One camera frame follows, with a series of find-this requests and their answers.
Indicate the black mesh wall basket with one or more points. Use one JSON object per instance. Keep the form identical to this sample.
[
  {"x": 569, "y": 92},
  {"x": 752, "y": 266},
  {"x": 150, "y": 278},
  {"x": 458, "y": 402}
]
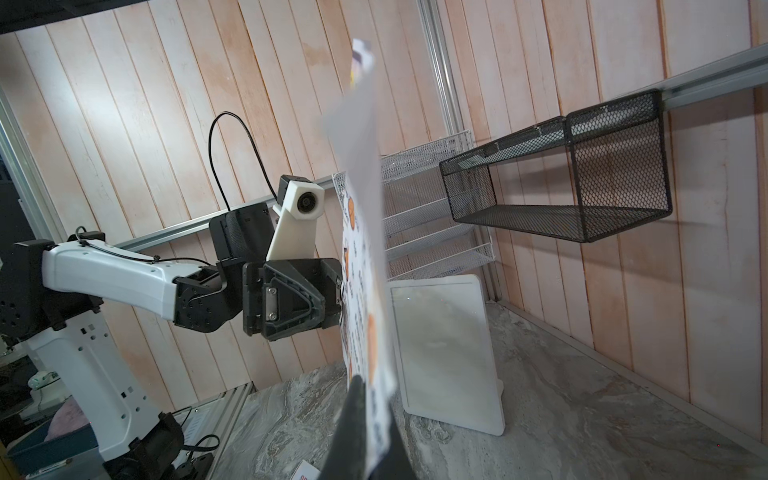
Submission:
[{"x": 582, "y": 177}]

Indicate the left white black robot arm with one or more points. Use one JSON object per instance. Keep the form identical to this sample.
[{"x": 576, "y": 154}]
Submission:
[{"x": 51, "y": 299}]

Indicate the white wire wall shelf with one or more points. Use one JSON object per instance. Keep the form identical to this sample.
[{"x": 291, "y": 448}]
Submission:
[{"x": 421, "y": 238}]

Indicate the left red white menu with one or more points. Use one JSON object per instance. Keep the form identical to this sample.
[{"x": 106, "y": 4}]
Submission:
[{"x": 305, "y": 471}]

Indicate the dim sum menu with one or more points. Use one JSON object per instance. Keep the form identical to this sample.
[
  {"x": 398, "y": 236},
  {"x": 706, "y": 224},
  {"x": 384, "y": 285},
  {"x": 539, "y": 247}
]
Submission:
[{"x": 353, "y": 132}]

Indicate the left white narrow rack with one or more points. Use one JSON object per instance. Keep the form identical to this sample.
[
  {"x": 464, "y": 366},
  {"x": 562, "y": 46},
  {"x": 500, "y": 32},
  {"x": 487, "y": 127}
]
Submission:
[{"x": 444, "y": 354}]

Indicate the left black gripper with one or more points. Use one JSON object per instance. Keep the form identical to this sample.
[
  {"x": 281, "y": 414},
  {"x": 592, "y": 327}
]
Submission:
[{"x": 284, "y": 297}]

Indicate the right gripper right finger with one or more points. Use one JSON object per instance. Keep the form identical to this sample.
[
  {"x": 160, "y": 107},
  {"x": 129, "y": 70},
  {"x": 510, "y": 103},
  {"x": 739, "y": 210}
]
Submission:
[{"x": 395, "y": 465}]

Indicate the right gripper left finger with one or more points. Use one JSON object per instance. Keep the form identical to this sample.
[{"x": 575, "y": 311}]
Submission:
[{"x": 346, "y": 459}]

